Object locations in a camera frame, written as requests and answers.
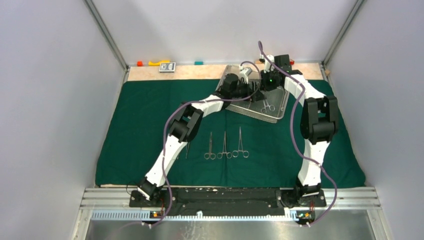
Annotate yellow toy piece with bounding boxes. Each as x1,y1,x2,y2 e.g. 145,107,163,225
148,60,171,67

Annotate surgical scissors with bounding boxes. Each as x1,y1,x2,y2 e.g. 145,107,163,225
204,132,217,160

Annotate dark green surgical drape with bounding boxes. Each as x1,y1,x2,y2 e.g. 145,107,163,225
95,78,367,190

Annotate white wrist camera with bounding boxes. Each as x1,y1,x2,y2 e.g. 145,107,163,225
259,54,275,73
238,65,253,84

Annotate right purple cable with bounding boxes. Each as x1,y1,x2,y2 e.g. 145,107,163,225
257,40,338,228

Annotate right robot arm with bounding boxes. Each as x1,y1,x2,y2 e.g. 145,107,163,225
259,54,339,206

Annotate ring-handled forceps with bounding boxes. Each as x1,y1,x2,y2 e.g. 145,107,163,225
260,99,276,114
216,131,233,159

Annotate metal mesh instrument tray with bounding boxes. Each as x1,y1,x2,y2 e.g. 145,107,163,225
216,65,290,124

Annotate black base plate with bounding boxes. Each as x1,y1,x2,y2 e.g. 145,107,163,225
129,187,327,217

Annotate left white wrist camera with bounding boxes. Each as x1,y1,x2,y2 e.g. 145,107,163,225
238,65,253,84

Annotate purple cable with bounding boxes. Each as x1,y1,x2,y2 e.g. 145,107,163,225
162,60,263,229
257,40,338,228

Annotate surgical forceps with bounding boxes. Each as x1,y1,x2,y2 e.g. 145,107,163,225
232,127,250,158

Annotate playing card box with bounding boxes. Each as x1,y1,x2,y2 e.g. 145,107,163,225
159,62,176,73

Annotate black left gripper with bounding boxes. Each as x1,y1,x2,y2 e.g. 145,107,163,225
229,79,266,102

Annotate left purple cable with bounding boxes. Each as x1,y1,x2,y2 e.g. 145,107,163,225
162,60,263,229

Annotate aluminium frame rail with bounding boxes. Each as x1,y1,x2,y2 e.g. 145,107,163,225
80,187,381,210

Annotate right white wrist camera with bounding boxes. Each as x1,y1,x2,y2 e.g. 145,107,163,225
259,54,275,73

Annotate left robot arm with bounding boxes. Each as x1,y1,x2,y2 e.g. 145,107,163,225
137,73,262,207

